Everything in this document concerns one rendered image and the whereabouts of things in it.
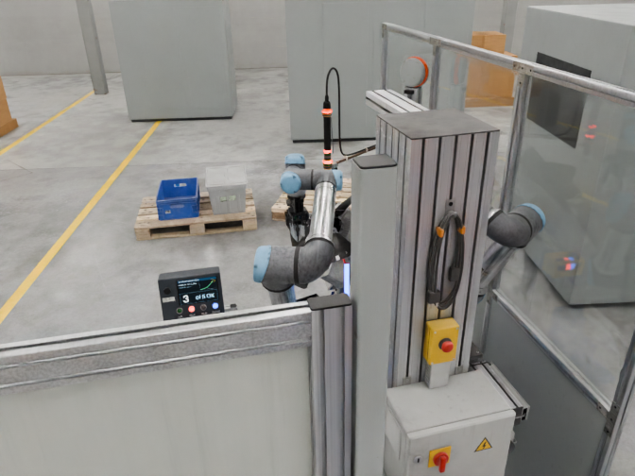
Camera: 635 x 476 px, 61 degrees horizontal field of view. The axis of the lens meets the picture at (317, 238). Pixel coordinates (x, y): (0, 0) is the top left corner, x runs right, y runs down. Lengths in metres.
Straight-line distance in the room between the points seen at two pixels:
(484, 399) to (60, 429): 1.25
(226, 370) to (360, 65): 7.38
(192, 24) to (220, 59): 0.69
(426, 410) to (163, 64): 8.62
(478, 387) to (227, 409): 1.09
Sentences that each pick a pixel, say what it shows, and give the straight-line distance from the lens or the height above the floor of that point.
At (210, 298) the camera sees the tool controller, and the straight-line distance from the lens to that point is 2.37.
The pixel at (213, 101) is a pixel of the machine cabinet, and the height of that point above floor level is 0.32.
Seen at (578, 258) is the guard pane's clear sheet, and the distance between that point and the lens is 2.20.
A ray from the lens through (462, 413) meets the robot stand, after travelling 1.72.
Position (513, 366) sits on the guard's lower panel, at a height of 0.73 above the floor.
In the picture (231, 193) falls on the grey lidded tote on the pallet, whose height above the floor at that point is 0.38.
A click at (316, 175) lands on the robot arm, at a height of 1.75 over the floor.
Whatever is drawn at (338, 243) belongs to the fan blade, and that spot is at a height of 1.18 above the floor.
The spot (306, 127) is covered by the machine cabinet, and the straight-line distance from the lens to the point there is 8.18.
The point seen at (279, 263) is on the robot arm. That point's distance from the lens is 1.63.
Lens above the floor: 2.42
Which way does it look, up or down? 27 degrees down
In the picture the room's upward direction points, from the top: 1 degrees counter-clockwise
